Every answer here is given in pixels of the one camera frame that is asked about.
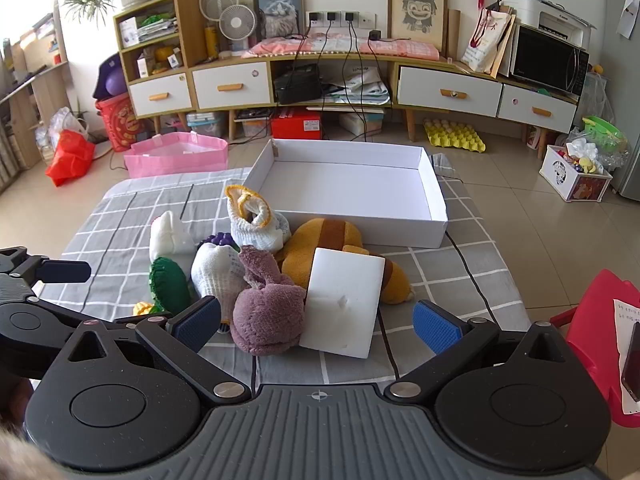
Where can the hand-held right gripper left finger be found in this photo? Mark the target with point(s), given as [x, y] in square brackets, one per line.
[200, 322]

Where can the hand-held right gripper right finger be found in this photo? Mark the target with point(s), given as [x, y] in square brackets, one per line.
[437, 327]

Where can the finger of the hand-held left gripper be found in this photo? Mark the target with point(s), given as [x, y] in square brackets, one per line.
[65, 271]
[57, 311]

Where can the white knitted toy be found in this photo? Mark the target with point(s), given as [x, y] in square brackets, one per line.
[167, 240]

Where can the white foam board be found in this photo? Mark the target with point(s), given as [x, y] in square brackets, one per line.
[340, 300]

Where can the white cardboard box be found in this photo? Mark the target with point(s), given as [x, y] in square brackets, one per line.
[340, 185]

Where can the green knitted toy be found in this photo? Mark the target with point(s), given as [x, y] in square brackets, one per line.
[167, 280]

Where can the grey checked blanket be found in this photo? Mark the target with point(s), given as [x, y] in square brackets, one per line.
[125, 220]

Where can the purple toy grapes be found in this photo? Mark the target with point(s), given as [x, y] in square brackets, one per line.
[220, 239]

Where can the white knitted pouch yellow trim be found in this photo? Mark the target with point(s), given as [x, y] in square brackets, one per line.
[245, 232]

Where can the red plastic bag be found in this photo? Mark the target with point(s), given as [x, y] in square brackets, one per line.
[67, 157]

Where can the fuzzy beige cloth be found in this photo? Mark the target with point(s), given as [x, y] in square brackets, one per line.
[20, 455]

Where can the yellow brown plush toy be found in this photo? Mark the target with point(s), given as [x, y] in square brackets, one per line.
[325, 235]

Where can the pink shopping bag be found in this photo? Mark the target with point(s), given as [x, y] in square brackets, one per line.
[165, 162]

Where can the clear plastic bag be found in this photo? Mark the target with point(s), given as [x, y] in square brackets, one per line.
[62, 122]

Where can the red plastic stool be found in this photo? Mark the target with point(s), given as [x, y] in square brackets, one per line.
[590, 320]

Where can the red printed basket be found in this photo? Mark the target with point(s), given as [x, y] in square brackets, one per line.
[117, 122]

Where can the wooden curved shelf rack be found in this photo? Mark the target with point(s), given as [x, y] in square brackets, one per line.
[25, 95]

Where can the handwritten paper sheet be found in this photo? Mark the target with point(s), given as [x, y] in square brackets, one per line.
[625, 330]

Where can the yellow egg tray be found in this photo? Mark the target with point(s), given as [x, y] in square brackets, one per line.
[455, 136]

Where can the purple ball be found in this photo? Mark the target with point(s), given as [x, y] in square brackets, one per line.
[112, 82]

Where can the white crate of toys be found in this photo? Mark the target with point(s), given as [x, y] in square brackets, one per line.
[560, 172]

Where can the clear storage box blue lid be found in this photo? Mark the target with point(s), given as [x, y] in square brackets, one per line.
[205, 125]

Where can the dark smartphone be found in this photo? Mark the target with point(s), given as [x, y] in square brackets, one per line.
[634, 365]

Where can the white tissue box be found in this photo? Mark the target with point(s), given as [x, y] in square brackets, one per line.
[361, 122]

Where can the red cardboard box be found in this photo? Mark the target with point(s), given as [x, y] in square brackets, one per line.
[295, 125]

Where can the small white box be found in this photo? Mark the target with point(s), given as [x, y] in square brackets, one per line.
[143, 66]

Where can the white carton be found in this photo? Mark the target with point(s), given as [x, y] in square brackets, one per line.
[129, 31]

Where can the black device on shelf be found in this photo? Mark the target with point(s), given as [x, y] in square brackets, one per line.
[297, 85]

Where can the stack of white papers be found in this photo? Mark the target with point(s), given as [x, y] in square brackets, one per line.
[360, 82]

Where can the stack of booklets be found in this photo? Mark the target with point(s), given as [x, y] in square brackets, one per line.
[157, 27]

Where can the yellow bottle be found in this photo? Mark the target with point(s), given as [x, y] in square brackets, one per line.
[211, 42]

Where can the pink folded cloth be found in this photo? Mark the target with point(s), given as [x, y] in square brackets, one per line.
[400, 47]

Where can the wooden TV cabinet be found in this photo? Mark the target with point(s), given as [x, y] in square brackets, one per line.
[197, 20]

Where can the white paper bag red print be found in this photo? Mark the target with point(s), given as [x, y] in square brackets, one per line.
[480, 45]

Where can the brown paper envelope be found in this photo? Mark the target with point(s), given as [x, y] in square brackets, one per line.
[506, 50]

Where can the black microwave oven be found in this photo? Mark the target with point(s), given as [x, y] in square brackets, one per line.
[545, 57]

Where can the grey refrigerator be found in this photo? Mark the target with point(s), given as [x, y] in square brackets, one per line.
[617, 85]

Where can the small white fan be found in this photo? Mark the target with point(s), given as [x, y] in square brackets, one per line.
[237, 22]

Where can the framed cat picture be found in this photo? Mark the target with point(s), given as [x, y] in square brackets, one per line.
[279, 12]

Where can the framed cartoon face picture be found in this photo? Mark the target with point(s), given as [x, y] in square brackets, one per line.
[417, 7]

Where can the white printer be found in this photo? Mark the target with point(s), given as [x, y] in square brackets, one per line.
[555, 15]

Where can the white fridge note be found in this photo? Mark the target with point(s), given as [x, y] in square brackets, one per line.
[627, 17]

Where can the black wall charger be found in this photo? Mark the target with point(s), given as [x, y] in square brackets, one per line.
[331, 15]
[349, 15]
[314, 16]

